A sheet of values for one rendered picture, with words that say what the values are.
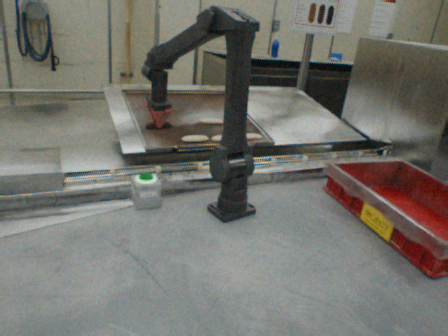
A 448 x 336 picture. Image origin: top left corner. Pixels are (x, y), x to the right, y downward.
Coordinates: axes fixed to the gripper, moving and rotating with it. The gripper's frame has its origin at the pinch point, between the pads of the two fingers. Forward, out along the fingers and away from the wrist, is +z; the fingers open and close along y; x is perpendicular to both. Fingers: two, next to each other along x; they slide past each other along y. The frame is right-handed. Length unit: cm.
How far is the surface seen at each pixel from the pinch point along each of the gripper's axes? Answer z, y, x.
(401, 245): 1, -85, -33
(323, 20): -35, 45, -117
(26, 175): -3, -29, 46
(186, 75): 71, 291, -154
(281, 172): 3.9, -40.0, -28.9
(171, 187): 5.1, -35.2, 9.0
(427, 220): 4, -78, -56
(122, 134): 1.6, -2.9, 14.1
